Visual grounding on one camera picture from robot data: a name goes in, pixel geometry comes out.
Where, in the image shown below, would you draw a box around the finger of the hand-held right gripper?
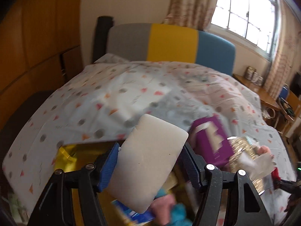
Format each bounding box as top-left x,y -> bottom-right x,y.
273,178 -> 301,192

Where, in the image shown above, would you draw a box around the wooden wardrobe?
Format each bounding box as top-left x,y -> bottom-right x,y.
0,0 -> 83,123

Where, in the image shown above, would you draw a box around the large window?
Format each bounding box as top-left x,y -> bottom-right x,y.
210,0 -> 282,57

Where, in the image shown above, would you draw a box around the wooden board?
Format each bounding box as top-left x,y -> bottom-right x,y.
285,90 -> 301,135

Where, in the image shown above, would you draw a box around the wooden desk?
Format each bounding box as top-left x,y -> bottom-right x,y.
232,73 -> 283,109

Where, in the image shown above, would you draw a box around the red soft cloth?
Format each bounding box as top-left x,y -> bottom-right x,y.
271,167 -> 283,182

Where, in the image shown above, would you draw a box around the white wipes pack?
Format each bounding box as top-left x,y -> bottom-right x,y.
256,153 -> 277,177

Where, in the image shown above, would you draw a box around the grey yellow blue headboard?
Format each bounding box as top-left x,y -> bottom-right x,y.
106,23 -> 236,76

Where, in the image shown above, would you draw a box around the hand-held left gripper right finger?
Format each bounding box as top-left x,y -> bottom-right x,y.
181,142 -> 275,226

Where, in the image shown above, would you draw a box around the blue pocket tissue packet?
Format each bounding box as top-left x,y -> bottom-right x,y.
111,200 -> 156,224

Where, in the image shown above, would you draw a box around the black upright post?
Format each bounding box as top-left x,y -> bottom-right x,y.
92,16 -> 114,63

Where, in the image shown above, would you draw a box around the pink towel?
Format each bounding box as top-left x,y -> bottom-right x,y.
257,144 -> 275,157

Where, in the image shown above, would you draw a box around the black television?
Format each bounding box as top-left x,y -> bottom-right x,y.
290,72 -> 301,93

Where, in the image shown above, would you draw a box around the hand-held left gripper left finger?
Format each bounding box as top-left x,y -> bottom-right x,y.
28,142 -> 120,226

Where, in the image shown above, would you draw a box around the white bag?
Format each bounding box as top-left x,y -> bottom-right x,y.
262,107 -> 277,120

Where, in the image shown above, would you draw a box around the blue folding chair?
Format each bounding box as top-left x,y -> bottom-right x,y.
278,83 -> 290,100

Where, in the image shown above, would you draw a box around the gold storage box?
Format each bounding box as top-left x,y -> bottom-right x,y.
56,139 -> 203,226

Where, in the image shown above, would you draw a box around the small boxes on desk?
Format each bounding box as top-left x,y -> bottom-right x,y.
244,66 -> 264,87

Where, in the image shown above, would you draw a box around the beige patterned curtain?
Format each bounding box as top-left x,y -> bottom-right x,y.
162,0 -> 220,33
264,5 -> 297,100

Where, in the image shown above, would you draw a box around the white soft pad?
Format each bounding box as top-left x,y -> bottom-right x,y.
106,113 -> 189,214

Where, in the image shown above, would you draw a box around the gold ornate tissue box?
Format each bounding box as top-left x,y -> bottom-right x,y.
228,135 -> 277,196

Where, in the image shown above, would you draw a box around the purple tissue box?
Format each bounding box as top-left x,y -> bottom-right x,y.
189,114 -> 236,166

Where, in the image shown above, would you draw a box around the pink plush toy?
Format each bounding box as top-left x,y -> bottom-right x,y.
150,192 -> 177,220

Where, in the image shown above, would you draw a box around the pink and teal cloth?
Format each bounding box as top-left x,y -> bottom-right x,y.
154,188 -> 191,226

